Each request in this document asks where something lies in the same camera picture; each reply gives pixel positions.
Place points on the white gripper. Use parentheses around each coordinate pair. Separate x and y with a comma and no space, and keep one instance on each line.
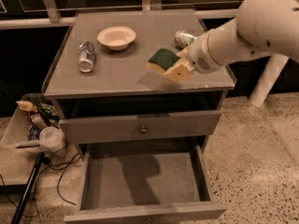
(198,55)

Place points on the green and yellow sponge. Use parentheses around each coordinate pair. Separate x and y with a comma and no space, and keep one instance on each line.
(162,60)

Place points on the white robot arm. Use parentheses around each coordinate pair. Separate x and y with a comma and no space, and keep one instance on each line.
(260,28)

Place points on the round metal drawer knob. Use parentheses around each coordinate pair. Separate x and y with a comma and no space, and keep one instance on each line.
(143,129)

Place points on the closed upper grey drawer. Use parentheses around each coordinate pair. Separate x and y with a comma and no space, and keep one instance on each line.
(127,128)

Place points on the grey drawer cabinet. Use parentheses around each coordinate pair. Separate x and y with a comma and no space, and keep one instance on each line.
(120,83)

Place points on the open middle grey drawer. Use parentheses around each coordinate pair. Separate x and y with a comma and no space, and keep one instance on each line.
(132,186)

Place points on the white bowl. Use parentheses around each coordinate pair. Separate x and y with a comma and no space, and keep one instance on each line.
(116,38)

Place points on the clear plastic bottle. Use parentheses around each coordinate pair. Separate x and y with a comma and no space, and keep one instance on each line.
(86,57)

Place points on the colourful snack bag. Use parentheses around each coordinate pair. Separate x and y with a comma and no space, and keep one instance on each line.
(49,111)

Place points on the clear plastic cup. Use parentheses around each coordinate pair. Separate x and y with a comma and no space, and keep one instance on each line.
(52,138)

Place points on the clear plastic bin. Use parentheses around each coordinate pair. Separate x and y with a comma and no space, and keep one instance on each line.
(21,139)

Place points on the black pole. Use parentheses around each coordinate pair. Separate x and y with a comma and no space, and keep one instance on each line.
(28,188)

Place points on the white support post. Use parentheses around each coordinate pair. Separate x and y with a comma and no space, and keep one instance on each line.
(267,79)

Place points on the metal railing frame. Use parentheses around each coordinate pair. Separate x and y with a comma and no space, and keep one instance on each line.
(93,6)

